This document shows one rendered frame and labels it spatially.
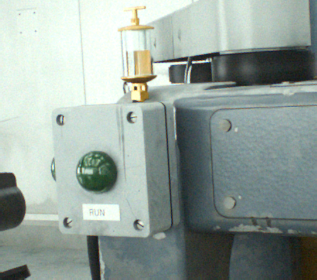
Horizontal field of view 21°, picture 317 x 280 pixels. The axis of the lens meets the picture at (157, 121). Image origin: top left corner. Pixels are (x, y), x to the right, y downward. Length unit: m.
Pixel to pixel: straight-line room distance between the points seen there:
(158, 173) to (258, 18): 0.19
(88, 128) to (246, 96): 0.11
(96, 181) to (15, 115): 6.72
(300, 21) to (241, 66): 0.06
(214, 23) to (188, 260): 0.22
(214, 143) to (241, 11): 0.15
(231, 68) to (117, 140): 0.17
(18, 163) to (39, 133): 0.35
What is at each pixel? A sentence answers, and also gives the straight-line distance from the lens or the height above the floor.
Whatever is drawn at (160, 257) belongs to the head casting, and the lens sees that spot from 0.64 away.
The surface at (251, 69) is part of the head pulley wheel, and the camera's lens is 0.71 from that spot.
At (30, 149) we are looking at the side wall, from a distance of 7.24.
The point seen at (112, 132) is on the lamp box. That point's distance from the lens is 0.59.
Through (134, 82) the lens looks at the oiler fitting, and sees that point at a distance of 0.67.
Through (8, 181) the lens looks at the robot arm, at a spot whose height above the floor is 1.24.
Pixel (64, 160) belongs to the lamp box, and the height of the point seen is 1.29.
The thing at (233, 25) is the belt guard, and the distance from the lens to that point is 0.72.
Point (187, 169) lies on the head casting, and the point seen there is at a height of 1.28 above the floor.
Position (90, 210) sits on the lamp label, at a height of 1.26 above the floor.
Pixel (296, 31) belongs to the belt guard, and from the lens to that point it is 0.73.
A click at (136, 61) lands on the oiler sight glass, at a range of 0.66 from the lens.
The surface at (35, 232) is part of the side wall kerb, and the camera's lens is 7.28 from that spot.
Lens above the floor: 1.35
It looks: 3 degrees down
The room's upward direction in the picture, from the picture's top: 4 degrees counter-clockwise
